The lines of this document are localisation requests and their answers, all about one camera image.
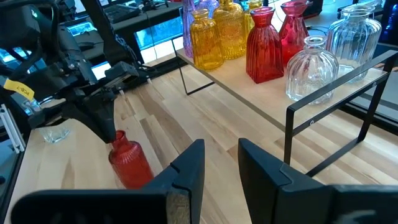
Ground red ribbed cylinder bottle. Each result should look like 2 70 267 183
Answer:
108 129 155 190

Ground yellow embossed glass jar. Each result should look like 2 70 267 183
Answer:
242 0 264 41
213 0 249 60

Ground clear tall ribbed jar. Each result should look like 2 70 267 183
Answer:
325 4 382 83

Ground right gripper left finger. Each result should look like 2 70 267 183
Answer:
141 139 205 224

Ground red smooth flask vase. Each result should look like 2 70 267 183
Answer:
278 0 313 68

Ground grey desk with keyboard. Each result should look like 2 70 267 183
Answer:
71 1 184 63

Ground yellow slim ribbed vase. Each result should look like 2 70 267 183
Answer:
190 8 224 71

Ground yellow label tag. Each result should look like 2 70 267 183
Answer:
2 78 35 101

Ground silver aluminium profile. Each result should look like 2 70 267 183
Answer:
0 104 26 154

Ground red pleated glass vase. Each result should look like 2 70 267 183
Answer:
245 6 284 84

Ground black keyboard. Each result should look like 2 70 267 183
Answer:
104 3 141 24

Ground clear pleated glass vase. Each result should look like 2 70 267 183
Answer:
37 124 71 144

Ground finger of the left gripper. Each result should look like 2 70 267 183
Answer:
28 107 74 129
67 92 118 144

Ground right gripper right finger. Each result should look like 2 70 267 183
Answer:
238 138 333 224

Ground pink round glass vase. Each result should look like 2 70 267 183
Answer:
182 0 200 58

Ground clear round ribbed vase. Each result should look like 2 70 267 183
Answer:
285 35 340 105

